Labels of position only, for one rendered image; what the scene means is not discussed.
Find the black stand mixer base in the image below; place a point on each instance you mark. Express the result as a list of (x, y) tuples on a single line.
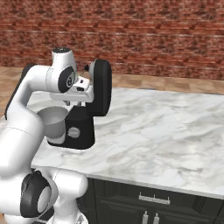
[(81, 128)]

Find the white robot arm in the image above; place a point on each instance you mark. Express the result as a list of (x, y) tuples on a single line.
[(20, 137)]

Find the grey metal mixer bowl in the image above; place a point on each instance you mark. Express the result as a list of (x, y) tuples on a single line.
[(54, 122)]

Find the grey round mixer knob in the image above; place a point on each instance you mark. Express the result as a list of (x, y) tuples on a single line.
[(73, 132)]

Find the black cupboard door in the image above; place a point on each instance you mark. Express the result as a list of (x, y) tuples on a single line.
[(119, 211), (180, 217)]

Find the black drawer front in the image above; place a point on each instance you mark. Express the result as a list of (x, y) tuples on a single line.
[(175, 195)]

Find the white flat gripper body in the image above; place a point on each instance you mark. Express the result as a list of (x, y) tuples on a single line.
[(73, 95)]

